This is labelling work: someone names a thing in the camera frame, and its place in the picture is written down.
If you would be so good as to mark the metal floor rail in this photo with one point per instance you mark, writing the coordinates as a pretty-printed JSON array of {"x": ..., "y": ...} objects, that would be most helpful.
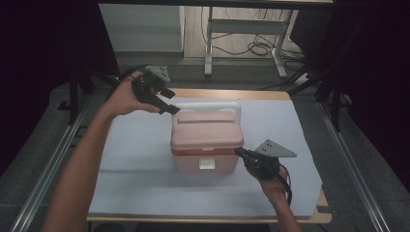
[
  {"x": 45, "y": 180},
  {"x": 354, "y": 174}
]

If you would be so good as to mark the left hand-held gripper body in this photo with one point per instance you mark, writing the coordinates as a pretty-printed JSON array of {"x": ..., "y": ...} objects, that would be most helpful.
[{"x": 148, "y": 85}]

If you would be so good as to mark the pink storage box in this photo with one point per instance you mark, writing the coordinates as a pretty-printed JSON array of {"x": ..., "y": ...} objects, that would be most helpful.
[{"x": 206, "y": 135}]

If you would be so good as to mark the person's left hand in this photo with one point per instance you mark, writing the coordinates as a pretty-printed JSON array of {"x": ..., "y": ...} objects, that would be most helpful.
[{"x": 122, "y": 98}]

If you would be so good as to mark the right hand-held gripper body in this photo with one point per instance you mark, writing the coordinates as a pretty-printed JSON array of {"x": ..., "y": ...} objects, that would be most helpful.
[{"x": 262, "y": 164}]

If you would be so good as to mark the black metal stand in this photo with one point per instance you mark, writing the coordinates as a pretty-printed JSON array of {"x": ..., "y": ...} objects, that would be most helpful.
[
  {"x": 335, "y": 103},
  {"x": 73, "y": 96}
]

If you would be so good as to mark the dark curtain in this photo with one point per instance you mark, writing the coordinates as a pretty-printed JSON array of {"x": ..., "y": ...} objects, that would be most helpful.
[
  {"x": 374, "y": 64},
  {"x": 38, "y": 58}
]

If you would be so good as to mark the person's right hand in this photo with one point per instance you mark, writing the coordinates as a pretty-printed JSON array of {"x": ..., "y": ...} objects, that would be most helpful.
[{"x": 274, "y": 188}]

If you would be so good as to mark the pale blue table sheet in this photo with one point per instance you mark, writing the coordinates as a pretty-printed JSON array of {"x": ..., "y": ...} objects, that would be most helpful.
[{"x": 138, "y": 180}]

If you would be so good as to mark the wooden table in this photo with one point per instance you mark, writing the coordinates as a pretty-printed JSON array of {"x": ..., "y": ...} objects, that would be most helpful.
[{"x": 232, "y": 94}]

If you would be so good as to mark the white cabinet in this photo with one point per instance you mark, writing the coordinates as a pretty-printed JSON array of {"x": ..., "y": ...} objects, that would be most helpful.
[{"x": 141, "y": 29}]

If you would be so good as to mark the white desk frame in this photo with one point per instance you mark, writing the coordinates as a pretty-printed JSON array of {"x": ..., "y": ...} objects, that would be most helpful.
[{"x": 245, "y": 26}]

